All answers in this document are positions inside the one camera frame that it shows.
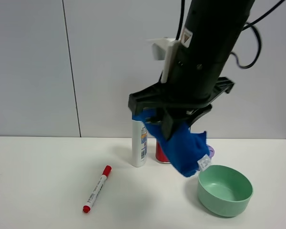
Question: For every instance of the purple lidded round container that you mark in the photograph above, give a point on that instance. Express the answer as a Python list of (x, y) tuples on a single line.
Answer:
[(211, 154)]

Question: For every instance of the green plastic bowl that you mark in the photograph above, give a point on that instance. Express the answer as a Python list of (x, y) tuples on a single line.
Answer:
[(224, 191)]

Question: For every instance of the white bottle with blue cap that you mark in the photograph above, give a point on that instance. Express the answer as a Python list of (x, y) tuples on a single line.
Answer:
[(139, 142)]

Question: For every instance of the blue cloth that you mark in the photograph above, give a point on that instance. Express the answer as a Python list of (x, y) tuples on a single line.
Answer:
[(186, 151)]

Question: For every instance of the red whiteboard marker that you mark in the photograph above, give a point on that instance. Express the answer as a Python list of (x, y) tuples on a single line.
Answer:
[(93, 196)]

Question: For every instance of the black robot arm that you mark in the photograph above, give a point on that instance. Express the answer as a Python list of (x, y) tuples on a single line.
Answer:
[(215, 20)]

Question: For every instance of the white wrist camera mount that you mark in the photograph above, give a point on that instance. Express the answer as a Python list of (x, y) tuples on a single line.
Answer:
[(164, 49)]

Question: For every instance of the red drink can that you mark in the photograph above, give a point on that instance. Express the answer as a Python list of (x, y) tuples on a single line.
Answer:
[(159, 154)]

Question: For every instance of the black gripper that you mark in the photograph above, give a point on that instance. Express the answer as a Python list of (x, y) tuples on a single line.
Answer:
[(193, 83)]

